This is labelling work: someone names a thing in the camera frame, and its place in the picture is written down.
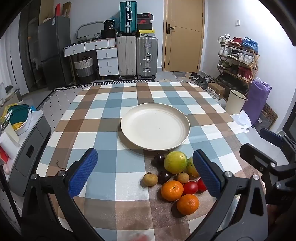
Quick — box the white desk with drawers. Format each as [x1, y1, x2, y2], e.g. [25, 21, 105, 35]
[63, 38, 119, 84]

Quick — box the cardboard box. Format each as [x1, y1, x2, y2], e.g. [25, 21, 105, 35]
[207, 82, 226, 100]

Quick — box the green pouch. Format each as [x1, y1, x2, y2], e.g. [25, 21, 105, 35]
[7, 104, 29, 123]

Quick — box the black storage box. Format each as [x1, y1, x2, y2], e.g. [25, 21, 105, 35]
[101, 29, 116, 39]

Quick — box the white paper roll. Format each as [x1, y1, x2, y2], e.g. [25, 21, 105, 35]
[0, 132, 20, 160]

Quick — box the clear plastic bag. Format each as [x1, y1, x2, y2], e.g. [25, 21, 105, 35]
[203, 89, 220, 100]

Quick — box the red tomato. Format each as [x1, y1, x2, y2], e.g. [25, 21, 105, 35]
[183, 181, 199, 195]
[197, 178, 208, 192]

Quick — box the teal suitcase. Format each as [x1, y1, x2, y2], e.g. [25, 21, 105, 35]
[119, 1, 137, 36]

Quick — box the grey plastic cabinet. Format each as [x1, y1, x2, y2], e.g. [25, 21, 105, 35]
[8, 111, 52, 197]

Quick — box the grey oval mirror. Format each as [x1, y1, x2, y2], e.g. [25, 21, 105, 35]
[76, 21, 104, 43]

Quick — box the black red shoe box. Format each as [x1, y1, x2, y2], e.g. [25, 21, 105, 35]
[137, 13, 154, 24]

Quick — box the white plastic bag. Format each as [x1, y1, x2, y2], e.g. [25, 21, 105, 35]
[231, 111, 252, 133]

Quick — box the dark purple plum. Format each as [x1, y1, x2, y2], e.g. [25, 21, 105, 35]
[154, 153, 166, 165]
[158, 171, 171, 184]

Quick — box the brown doormat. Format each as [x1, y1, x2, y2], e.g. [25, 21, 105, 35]
[254, 103, 278, 130]

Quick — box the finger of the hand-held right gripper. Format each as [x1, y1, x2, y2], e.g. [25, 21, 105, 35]
[259, 128, 296, 163]
[239, 143, 296, 186]

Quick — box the flat cardboard piece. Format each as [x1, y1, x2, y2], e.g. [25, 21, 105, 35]
[62, 2, 72, 18]

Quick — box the small yellow-green guava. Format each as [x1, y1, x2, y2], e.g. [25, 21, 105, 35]
[186, 157, 200, 178]

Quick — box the grey refrigerator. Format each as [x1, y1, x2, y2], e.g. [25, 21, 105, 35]
[38, 16, 71, 90]

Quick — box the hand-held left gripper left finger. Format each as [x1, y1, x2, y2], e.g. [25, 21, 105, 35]
[22, 148, 104, 241]

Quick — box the black yellow box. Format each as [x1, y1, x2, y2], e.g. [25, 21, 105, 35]
[137, 23, 154, 37]

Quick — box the dark glass cabinet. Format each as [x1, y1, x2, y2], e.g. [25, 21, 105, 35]
[18, 9, 42, 93]

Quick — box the white bowl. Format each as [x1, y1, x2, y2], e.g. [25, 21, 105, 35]
[14, 111, 33, 136]

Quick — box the cream round plate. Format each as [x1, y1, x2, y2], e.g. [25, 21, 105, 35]
[120, 103, 191, 151]

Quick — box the brown longan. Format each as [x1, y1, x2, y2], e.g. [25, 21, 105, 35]
[142, 172, 159, 187]
[176, 173, 190, 184]

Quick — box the cream trash bin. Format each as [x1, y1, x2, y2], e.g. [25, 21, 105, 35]
[225, 89, 247, 115]

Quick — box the large yellow-green guava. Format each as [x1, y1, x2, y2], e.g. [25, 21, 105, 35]
[164, 151, 188, 174]

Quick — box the row of assorted shoes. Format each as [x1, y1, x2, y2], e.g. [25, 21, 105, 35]
[217, 34, 259, 79]

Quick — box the pile of dark shoes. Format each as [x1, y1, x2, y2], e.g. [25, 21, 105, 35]
[188, 72, 213, 86]

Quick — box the silver suitcase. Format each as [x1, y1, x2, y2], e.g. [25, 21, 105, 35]
[136, 36, 159, 79]

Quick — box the orange mandarin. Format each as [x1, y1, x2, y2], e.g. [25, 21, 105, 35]
[177, 194, 200, 216]
[161, 180, 184, 202]

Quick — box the beige suitcase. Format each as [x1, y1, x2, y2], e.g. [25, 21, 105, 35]
[117, 35, 136, 79]

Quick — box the purple bag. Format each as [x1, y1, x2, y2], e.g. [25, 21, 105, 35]
[243, 78, 271, 126]

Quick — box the wooden door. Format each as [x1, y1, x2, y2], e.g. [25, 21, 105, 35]
[163, 0, 205, 72]

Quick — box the woven laundry basket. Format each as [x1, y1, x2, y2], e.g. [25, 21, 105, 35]
[74, 57, 97, 84]

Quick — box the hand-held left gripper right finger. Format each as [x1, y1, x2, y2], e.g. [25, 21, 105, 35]
[185, 149, 269, 241]

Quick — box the wooden shoe rack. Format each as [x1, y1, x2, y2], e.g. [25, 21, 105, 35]
[217, 35, 260, 93]

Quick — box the checked tablecloth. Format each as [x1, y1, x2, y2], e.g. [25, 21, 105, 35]
[35, 82, 266, 241]

